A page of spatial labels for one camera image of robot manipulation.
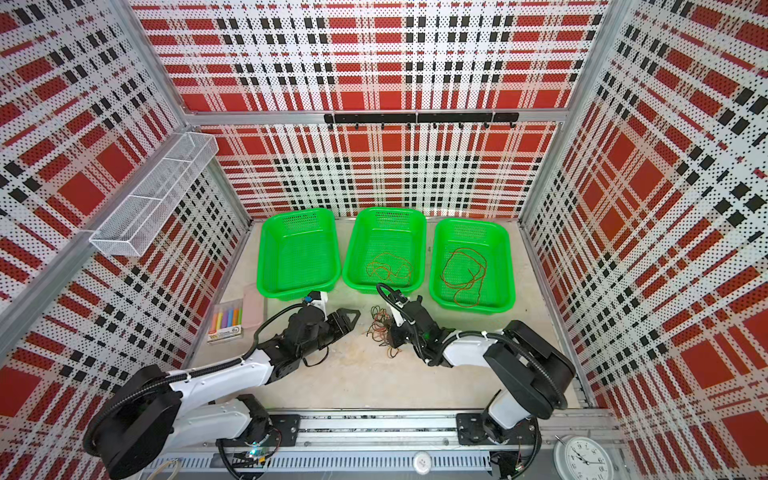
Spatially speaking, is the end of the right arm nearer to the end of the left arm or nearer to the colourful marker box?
the end of the left arm

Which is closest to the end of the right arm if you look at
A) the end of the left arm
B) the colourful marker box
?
the end of the left arm

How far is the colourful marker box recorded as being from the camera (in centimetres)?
90
